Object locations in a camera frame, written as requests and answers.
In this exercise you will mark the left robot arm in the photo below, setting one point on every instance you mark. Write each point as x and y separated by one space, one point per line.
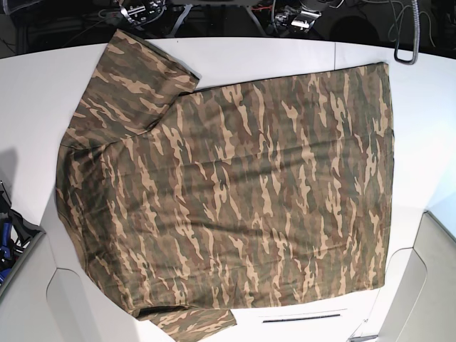
293 16

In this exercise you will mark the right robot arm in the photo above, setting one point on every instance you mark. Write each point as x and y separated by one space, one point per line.
143 12

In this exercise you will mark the camouflage T-shirt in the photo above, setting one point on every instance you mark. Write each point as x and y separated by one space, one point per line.
185 204

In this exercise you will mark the blue and black items bin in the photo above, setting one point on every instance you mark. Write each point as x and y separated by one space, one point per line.
18 238

